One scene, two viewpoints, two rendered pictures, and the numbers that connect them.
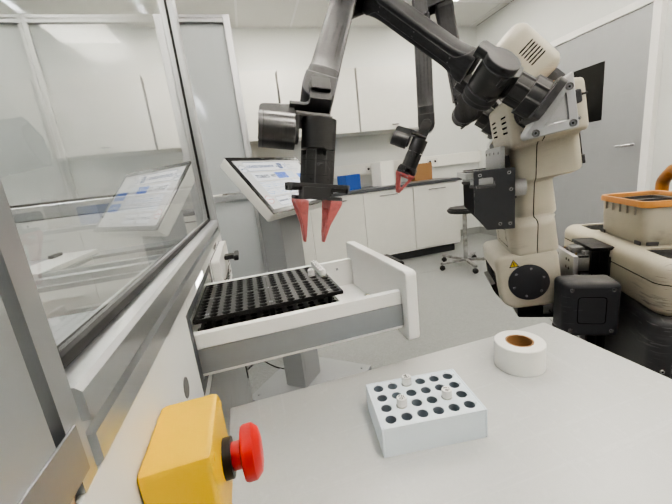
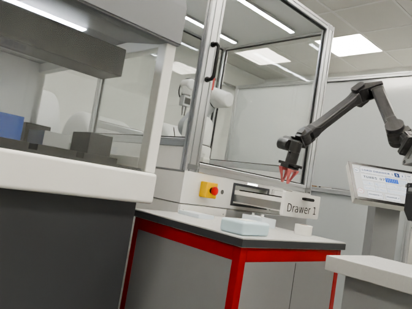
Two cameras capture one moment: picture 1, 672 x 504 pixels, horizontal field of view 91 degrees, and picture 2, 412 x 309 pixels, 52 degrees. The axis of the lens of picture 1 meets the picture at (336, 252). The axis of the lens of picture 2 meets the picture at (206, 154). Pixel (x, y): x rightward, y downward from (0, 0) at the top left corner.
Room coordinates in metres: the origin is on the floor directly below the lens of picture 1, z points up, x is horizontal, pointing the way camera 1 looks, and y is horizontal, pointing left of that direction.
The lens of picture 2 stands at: (-0.77, -1.56, 0.89)
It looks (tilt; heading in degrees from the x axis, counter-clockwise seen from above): 4 degrees up; 61
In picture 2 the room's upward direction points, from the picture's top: 9 degrees clockwise
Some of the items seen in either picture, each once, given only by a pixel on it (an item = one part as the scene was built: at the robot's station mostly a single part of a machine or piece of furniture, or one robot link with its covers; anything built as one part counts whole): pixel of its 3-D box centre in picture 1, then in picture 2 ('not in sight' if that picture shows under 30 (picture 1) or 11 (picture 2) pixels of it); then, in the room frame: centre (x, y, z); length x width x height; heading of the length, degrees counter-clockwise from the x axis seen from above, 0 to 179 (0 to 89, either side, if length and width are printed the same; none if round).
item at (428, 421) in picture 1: (422, 408); (258, 221); (0.35, -0.08, 0.78); 0.12 x 0.08 x 0.04; 96
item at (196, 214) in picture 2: not in sight; (195, 214); (0.09, -0.01, 0.77); 0.13 x 0.09 x 0.02; 104
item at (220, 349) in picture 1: (265, 308); (265, 201); (0.54, 0.13, 0.86); 0.40 x 0.26 x 0.06; 104
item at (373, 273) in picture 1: (375, 280); (300, 205); (0.59, -0.07, 0.87); 0.29 x 0.02 x 0.11; 14
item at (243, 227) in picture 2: not in sight; (244, 226); (0.04, -0.43, 0.78); 0.15 x 0.10 x 0.04; 19
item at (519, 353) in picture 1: (519, 352); (303, 229); (0.45, -0.26, 0.78); 0.07 x 0.07 x 0.04
